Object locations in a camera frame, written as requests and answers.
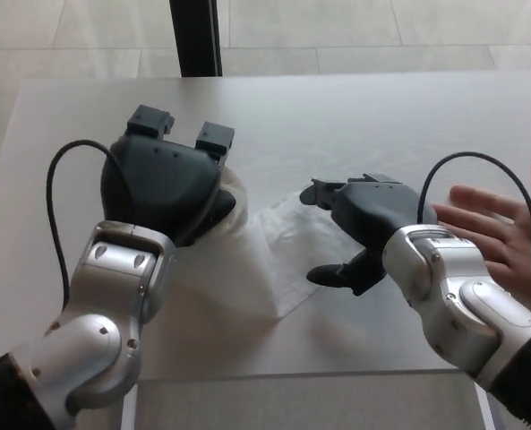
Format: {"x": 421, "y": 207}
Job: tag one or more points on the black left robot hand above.
{"x": 157, "y": 183}

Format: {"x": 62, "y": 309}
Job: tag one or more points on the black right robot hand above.
{"x": 377, "y": 210}

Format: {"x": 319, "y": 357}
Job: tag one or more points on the bare person hand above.
{"x": 493, "y": 215}

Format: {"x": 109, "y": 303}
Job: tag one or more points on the white toilet paper roll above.
{"x": 251, "y": 260}

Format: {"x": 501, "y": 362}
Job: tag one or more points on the white table leg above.
{"x": 484, "y": 407}
{"x": 129, "y": 410}

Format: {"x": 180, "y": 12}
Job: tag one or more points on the black vertical post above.
{"x": 195, "y": 36}

